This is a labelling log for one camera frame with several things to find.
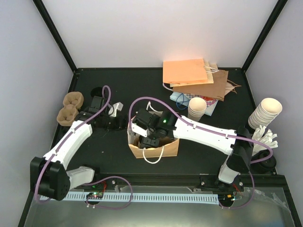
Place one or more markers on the white paper cup stack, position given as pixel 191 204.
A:
pixel 196 108

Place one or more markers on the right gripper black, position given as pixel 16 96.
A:
pixel 154 142

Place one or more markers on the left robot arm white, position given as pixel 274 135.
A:
pixel 49 175

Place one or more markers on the light blue paper bag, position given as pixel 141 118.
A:
pixel 180 100

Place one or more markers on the black lid stack right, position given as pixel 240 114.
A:
pixel 264 166

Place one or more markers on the orange paper bag white handles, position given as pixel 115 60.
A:
pixel 151 155

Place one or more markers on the checkered paper bag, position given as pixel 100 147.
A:
pixel 211 103

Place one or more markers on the blue slotted cable duct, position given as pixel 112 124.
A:
pixel 144 197

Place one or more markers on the tall white cup stack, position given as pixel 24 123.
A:
pixel 265 113

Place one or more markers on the orange paper bag stack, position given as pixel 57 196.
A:
pixel 187 72

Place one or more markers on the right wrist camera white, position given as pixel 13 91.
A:
pixel 139 130

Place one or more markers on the brown kraft paper bag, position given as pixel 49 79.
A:
pixel 217 90

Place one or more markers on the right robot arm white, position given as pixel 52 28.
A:
pixel 237 145

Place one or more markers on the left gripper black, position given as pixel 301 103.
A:
pixel 119 126

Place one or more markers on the black paper cup stack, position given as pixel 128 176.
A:
pixel 97 91

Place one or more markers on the pulp cup carrier stack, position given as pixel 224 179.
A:
pixel 72 102

